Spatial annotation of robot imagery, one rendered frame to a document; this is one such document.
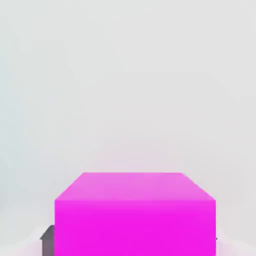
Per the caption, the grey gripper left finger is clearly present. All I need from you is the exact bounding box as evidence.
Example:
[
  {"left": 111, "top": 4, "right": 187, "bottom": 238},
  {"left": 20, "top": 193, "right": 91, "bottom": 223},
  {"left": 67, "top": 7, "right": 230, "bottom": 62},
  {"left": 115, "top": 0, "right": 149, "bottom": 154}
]
[{"left": 21, "top": 224, "right": 56, "bottom": 256}]

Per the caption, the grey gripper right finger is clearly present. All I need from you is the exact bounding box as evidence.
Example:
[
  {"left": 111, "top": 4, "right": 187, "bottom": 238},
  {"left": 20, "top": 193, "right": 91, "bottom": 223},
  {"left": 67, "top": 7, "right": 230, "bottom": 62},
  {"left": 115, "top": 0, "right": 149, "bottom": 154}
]
[{"left": 215, "top": 227, "right": 237, "bottom": 256}]

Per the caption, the small magenta cube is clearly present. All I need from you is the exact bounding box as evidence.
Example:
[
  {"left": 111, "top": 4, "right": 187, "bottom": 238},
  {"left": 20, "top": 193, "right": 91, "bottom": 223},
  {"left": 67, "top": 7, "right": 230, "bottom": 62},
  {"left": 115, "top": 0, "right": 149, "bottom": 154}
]
[{"left": 54, "top": 171, "right": 217, "bottom": 256}]

